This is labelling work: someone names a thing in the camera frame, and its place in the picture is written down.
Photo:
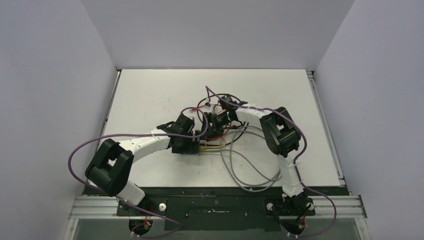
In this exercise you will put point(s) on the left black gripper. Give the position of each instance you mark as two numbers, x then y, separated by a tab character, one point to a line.
192	147

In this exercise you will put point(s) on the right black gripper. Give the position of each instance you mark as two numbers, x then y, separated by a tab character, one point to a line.
214	130

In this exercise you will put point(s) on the grey network switch box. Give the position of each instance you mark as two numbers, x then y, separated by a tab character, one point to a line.
194	150

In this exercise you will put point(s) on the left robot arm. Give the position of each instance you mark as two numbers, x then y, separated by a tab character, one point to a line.
111	165

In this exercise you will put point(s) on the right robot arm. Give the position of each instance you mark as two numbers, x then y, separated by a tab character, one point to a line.
282	136

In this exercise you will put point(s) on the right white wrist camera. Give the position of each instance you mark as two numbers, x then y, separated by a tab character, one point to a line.
208	104

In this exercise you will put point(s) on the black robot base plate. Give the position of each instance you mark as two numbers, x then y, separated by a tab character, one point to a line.
224	209

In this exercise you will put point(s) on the aluminium left side rail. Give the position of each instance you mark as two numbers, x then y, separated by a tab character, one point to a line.
110	102

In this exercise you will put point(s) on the aluminium rail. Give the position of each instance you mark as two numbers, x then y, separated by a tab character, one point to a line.
335	157
110	102
104	207

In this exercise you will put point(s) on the aluminium right side rail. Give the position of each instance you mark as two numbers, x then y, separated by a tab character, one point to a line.
335	157

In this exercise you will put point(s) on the aluminium front rail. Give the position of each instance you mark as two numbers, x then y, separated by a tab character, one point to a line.
104	207

